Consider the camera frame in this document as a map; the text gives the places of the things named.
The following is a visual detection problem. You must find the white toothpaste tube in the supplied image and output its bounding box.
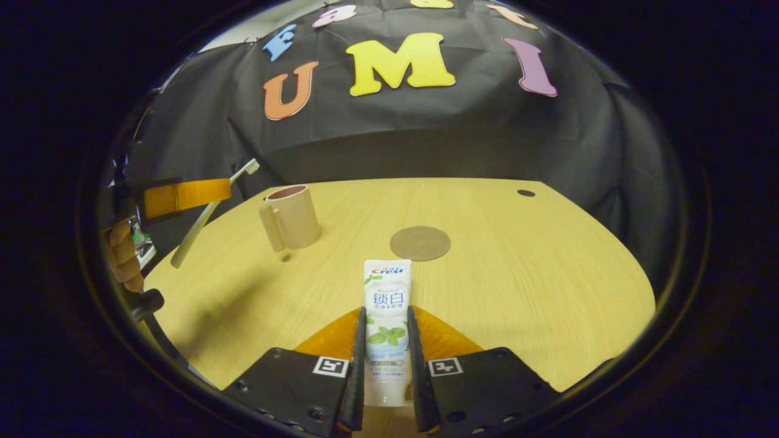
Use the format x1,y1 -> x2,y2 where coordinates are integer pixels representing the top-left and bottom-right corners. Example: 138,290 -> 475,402
363,260 -> 413,407

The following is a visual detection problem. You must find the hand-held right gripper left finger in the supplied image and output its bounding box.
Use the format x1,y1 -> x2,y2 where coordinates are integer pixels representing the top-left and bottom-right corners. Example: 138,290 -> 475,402
222,306 -> 367,438

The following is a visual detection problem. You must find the beige cup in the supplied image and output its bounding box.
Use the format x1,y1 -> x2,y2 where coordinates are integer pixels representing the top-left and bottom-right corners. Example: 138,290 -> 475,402
259,184 -> 322,253

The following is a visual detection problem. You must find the pale green toothbrush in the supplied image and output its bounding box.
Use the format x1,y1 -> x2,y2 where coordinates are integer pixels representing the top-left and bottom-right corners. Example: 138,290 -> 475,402
170,158 -> 260,268

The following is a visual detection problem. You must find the black backdrop cloth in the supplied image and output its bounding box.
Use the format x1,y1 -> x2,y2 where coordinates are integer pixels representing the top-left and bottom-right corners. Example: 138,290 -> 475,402
122,0 -> 682,293

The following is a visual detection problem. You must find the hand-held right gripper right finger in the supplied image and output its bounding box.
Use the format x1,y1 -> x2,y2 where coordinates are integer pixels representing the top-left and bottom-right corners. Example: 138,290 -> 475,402
407,306 -> 561,436

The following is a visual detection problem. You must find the round brown coaster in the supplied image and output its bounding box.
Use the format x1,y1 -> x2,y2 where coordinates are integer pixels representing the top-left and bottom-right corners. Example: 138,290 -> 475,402
389,226 -> 452,262

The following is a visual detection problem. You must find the black cable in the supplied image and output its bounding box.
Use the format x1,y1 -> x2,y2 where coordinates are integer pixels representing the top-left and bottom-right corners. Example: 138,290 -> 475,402
145,315 -> 190,373

